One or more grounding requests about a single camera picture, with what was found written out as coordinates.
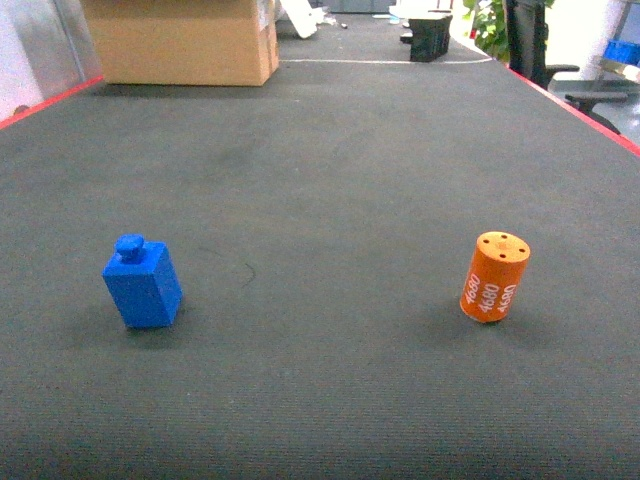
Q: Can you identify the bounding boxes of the orange cylinder cap 4680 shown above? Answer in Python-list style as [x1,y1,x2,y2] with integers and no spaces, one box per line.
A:
[459,231,531,323]

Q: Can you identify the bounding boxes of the blue block part with knob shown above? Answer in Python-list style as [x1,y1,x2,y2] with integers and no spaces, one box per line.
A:
[102,234,183,329]

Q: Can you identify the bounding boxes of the black equipment stack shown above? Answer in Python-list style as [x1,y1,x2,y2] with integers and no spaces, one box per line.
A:
[401,13,453,63]

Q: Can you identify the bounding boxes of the cardboard box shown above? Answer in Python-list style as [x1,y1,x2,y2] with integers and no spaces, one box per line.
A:
[81,0,279,86]

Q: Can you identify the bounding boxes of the green potted plant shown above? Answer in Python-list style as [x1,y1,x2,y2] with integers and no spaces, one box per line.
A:
[462,0,510,64]

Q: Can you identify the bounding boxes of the black office chair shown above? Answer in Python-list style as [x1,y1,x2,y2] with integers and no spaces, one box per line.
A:
[503,0,629,135]

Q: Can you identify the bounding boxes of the red conveyor side rail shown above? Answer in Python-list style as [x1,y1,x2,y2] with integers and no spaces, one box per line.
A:
[511,70,639,156]

